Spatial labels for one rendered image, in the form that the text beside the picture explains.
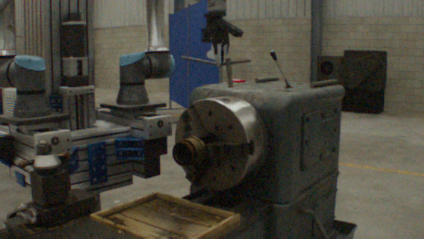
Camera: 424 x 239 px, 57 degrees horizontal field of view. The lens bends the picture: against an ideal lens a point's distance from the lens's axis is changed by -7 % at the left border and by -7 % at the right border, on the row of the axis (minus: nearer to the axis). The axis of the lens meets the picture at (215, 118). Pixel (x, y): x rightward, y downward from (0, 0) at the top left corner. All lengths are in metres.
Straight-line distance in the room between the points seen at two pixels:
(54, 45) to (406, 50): 10.10
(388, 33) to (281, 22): 3.14
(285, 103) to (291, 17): 10.90
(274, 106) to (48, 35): 1.01
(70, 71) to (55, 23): 0.23
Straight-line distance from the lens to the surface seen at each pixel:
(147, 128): 1.78
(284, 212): 1.51
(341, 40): 11.71
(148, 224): 1.29
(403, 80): 11.32
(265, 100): 1.46
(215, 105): 1.37
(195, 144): 1.30
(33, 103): 1.64
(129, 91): 1.89
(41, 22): 1.91
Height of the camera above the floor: 1.39
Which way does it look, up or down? 9 degrees down
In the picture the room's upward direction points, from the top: straight up
